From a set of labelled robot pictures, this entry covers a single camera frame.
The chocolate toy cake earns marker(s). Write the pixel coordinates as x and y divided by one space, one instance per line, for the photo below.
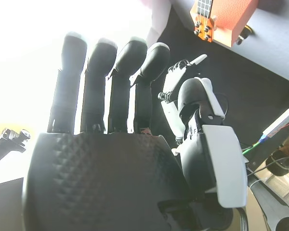
246 32

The black metal clamp mount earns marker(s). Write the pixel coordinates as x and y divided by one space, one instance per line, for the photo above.
9 139

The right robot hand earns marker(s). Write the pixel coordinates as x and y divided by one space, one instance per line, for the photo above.
98 173

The orange foam block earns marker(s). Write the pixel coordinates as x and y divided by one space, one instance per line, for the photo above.
231 16

